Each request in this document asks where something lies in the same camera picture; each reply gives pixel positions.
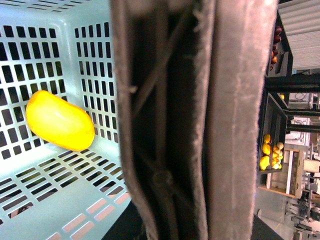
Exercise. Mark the yellow mango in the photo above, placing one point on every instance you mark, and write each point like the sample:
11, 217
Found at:
59, 122

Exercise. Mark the light blue plastic basket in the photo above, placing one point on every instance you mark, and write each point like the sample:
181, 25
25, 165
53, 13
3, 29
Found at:
60, 167

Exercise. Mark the black fruit display shelf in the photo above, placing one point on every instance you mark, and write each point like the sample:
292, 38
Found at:
275, 114

